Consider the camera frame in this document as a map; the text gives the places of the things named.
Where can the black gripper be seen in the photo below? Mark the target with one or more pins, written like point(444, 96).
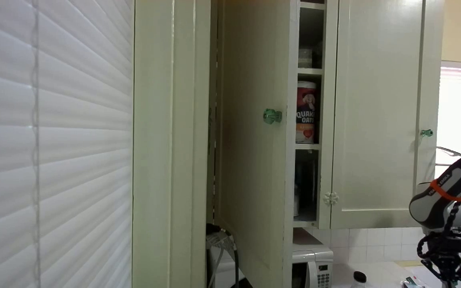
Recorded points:
point(441, 254)

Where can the metal cabinet hinge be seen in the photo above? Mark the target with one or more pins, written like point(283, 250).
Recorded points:
point(331, 198)

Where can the white microwave oven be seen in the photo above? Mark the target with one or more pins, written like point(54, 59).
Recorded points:
point(313, 266)

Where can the oatmeal canister red white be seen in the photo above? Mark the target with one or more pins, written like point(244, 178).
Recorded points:
point(307, 112)

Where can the closed cream cabinet door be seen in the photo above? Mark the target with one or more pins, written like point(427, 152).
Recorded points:
point(375, 110)

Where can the green glass door knob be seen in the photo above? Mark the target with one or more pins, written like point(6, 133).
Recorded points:
point(273, 115)

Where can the white items top shelf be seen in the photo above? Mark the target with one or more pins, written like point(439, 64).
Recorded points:
point(307, 58)

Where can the open cream cabinet door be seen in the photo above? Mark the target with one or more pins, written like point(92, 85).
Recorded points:
point(258, 46)

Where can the white window blind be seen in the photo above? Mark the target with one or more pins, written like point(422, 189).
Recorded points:
point(66, 142)

